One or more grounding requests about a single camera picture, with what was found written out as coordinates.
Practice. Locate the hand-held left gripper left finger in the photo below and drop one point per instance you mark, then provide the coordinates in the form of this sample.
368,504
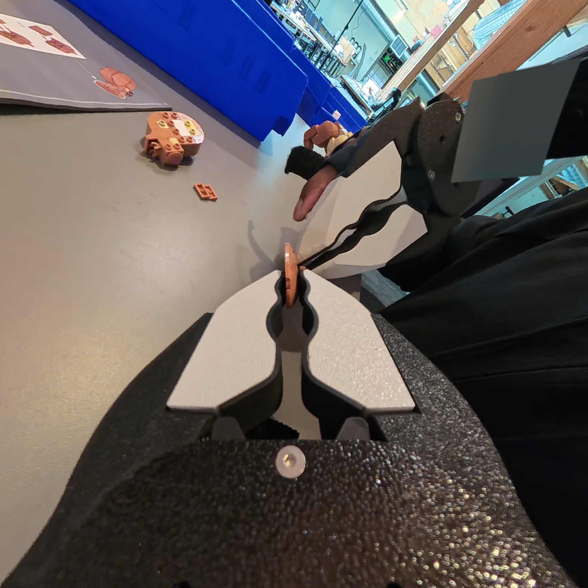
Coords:
230,358

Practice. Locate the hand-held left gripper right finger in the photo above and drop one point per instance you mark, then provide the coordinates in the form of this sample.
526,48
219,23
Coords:
358,358

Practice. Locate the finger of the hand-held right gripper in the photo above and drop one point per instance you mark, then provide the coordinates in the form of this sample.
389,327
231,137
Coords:
386,243
363,197

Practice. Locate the brown curved brick piece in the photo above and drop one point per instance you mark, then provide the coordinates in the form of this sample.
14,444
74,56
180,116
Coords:
290,276

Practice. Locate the grey desk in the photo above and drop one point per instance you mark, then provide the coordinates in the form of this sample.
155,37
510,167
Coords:
110,257

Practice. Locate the brown and tan brick assembly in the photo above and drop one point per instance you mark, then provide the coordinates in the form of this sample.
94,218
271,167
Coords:
323,136

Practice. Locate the wooden beam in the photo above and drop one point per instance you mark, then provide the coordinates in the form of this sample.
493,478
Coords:
514,37

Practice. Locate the small brown brick plate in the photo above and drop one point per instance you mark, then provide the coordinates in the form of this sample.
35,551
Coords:
206,191

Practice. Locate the round brown brick assembly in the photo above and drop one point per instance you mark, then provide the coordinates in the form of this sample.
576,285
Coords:
173,136

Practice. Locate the row of blue plastic bins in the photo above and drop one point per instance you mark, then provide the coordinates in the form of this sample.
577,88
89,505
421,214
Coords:
211,55

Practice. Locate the grey instruction booklet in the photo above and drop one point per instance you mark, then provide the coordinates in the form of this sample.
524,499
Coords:
55,64

